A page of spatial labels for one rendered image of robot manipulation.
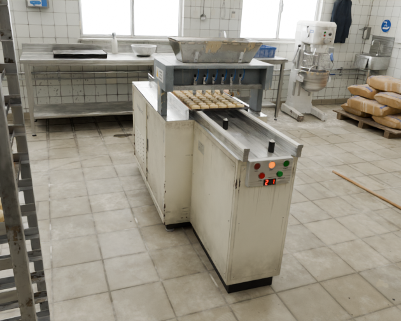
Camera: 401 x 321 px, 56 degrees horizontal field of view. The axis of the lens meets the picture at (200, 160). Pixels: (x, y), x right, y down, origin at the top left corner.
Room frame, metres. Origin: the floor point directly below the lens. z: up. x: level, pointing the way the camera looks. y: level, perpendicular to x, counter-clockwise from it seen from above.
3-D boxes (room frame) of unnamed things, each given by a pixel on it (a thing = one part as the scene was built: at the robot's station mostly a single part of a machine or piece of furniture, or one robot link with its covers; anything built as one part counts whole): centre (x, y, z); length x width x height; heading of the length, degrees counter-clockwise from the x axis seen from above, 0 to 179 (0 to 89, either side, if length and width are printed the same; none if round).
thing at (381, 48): (6.32, -2.73, 0.93); 0.99 x 0.38 x 1.09; 22
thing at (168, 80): (2.54, -0.05, 1.01); 0.72 x 0.33 x 0.34; 110
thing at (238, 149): (2.59, 0.12, 0.87); 2.01 x 0.03 x 0.07; 20
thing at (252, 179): (1.72, -0.34, 0.77); 0.24 x 0.04 x 0.14; 110
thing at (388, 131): (5.42, -2.63, 0.06); 1.20 x 0.80 x 0.11; 24
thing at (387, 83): (5.38, -2.67, 0.62); 0.72 x 0.42 x 0.17; 28
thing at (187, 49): (2.54, -0.05, 1.25); 0.56 x 0.29 x 0.14; 110
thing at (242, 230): (2.06, -0.22, 0.45); 0.70 x 0.34 x 0.90; 20
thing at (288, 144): (2.69, -0.15, 0.87); 2.01 x 0.03 x 0.07; 20
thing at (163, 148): (2.98, 0.11, 0.42); 1.28 x 0.72 x 0.84; 20
